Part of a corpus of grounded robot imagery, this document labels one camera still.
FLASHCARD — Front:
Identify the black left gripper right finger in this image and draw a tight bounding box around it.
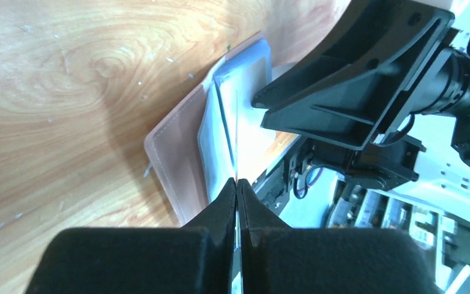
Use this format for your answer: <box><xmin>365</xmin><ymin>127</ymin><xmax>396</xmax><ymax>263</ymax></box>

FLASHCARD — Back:
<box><xmin>237</xmin><ymin>179</ymin><xmax>439</xmax><ymax>293</ymax></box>

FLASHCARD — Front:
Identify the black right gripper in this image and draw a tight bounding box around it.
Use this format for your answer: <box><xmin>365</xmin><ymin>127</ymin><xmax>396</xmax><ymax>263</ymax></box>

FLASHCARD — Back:
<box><xmin>252</xmin><ymin>1</ymin><xmax>470</xmax><ymax>181</ymax></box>

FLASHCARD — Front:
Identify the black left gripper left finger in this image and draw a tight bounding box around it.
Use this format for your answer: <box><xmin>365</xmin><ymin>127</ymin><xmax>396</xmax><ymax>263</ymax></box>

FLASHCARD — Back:
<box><xmin>26</xmin><ymin>179</ymin><xmax>236</xmax><ymax>293</ymax></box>

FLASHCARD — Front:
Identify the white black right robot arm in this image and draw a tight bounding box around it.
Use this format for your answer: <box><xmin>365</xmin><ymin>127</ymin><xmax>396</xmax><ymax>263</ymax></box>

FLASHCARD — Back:
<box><xmin>252</xmin><ymin>1</ymin><xmax>470</xmax><ymax>208</ymax></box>

